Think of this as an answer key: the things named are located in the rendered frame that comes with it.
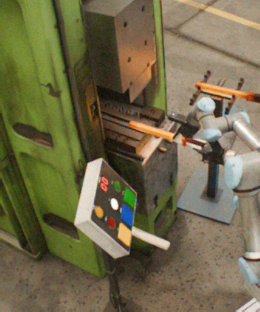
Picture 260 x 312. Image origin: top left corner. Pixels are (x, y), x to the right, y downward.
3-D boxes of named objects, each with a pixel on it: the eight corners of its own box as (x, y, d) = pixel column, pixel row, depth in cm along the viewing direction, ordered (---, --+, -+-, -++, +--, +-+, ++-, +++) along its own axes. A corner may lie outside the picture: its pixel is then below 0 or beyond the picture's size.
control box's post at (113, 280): (124, 311, 287) (102, 202, 213) (121, 317, 285) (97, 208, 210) (119, 309, 288) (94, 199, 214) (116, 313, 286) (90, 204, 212)
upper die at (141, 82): (151, 80, 241) (150, 64, 235) (130, 103, 229) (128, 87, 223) (82, 60, 259) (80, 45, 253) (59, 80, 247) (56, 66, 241)
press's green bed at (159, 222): (178, 217, 334) (177, 173, 302) (152, 258, 312) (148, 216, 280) (111, 190, 358) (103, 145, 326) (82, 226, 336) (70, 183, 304)
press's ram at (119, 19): (163, 49, 243) (159, -23, 215) (123, 94, 220) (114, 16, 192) (94, 32, 260) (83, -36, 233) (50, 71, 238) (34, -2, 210)
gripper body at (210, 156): (200, 161, 243) (222, 169, 237) (200, 149, 237) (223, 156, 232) (206, 151, 247) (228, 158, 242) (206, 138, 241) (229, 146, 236)
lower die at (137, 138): (155, 132, 266) (154, 120, 260) (136, 156, 254) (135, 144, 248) (91, 110, 283) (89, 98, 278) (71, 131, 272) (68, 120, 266)
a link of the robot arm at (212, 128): (230, 131, 215) (222, 110, 219) (206, 137, 214) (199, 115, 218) (227, 138, 222) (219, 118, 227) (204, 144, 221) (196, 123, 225)
